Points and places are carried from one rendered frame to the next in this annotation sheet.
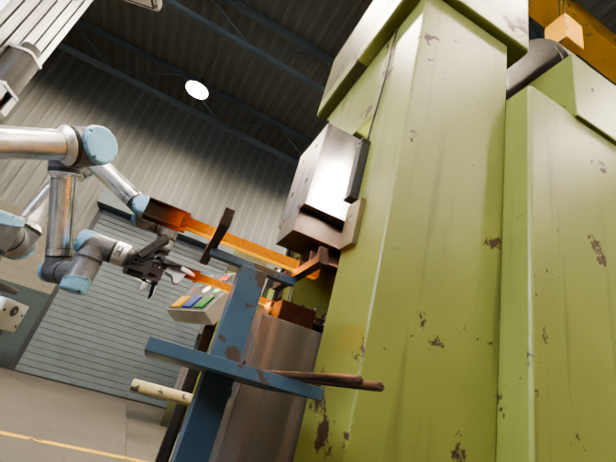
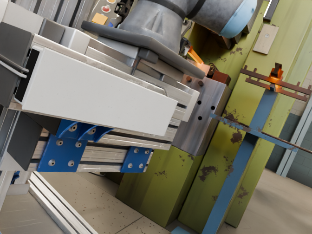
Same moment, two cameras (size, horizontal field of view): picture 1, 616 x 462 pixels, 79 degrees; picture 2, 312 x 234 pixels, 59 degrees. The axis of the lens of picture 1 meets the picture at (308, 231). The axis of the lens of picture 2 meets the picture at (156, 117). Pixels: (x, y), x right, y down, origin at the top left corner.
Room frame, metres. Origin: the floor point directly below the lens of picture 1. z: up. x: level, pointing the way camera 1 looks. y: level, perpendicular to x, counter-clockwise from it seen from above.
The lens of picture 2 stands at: (0.30, 1.45, 0.73)
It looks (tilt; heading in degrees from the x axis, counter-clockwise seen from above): 5 degrees down; 311
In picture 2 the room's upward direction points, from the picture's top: 22 degrees clockwise
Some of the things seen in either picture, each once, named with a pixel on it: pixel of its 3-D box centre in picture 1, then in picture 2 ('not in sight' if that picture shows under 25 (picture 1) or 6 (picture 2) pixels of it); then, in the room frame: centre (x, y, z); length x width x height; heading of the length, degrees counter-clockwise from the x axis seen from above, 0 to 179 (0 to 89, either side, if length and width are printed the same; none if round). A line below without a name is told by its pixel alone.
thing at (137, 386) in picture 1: (187, 399); not in sight; (1.65, 0.28, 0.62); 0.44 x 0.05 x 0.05; 108
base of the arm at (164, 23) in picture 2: not in sight; (154, 27); (0.80, 1.01, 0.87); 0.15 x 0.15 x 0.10
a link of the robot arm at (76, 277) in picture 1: (77, 274); not in sight; (1.16, 0.64, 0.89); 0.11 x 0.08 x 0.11; 58
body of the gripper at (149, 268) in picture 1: (146, 266); (176, 42); (1.20, 0.47, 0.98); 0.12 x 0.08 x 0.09; 108
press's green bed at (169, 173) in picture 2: not in sight; (168, 172); (1.37, -0.14, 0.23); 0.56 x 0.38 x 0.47; 108
